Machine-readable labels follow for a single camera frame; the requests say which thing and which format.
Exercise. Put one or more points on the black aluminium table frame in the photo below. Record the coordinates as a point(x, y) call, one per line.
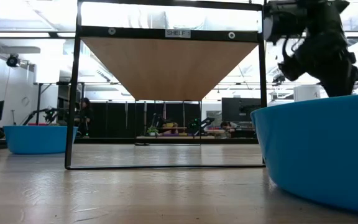
point(166, 140)

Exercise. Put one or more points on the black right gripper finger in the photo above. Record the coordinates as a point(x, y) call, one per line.
point(343, 88)
point(328, 88)

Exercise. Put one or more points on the black ceiling spotlight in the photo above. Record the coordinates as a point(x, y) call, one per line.
point(12, 60)

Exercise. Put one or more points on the black background robot arm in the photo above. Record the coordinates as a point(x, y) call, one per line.
point(42, 115)
point(204, 126)

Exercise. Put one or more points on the white cylindrical column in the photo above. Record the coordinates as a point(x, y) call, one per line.
point(306, 93)

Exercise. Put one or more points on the black ceiling device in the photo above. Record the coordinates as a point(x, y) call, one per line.
point(279, 78)

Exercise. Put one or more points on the wooden shelf with black frame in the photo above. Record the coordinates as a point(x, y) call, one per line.
point(166, 68)

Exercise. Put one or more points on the black partition wall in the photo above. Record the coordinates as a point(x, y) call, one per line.
point(117, 119)

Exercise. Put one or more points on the small green potted plant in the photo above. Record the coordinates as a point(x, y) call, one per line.
point(152, 130)

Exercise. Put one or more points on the large black screen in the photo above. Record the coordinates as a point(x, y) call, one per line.
point(241, 109)

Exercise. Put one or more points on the blue plastic bowl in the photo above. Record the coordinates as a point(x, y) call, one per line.
point(322, 149)
point(36, 140)

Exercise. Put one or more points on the black metal rack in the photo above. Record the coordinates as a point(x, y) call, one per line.
point(39, 102)

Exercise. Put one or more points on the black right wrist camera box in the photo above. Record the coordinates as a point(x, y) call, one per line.
point(286, 18)

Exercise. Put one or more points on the person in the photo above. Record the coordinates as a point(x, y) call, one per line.
point(85, 116)
point(228, 128)
point(170, 127)

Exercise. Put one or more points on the white shelf label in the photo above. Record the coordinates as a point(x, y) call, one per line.
point(177, 33)

